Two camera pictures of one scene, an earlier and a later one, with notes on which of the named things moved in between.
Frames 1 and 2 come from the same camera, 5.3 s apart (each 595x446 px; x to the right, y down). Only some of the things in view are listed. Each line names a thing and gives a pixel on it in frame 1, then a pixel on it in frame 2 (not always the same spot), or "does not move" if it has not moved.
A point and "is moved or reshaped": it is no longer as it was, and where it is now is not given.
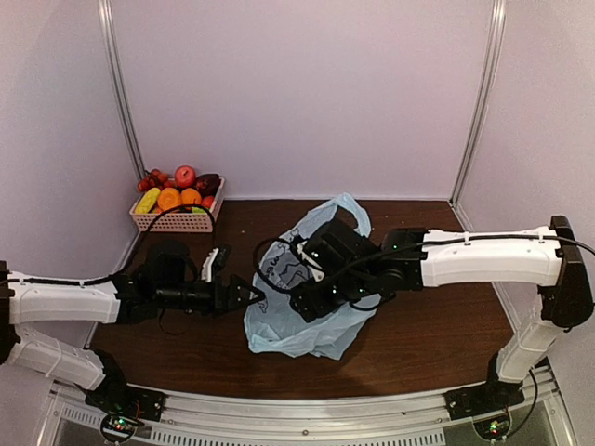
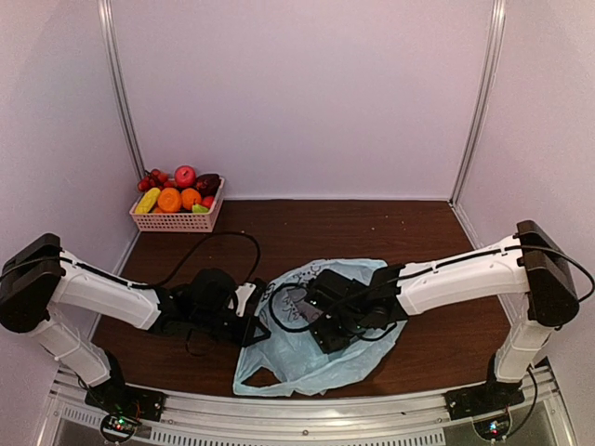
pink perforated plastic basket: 181,222 does not move
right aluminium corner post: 482,98 does not move
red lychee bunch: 154,178 does not move
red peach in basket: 207,201 does not move
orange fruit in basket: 191,196 does not move
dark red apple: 208,184 does not move
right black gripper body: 349,287 to 338,336
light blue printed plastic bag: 271,324 is moved or reshaped
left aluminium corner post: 116,77 does not move
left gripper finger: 245,295 to 250,339
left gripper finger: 239,288 to 262,326
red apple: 185,177 does not move
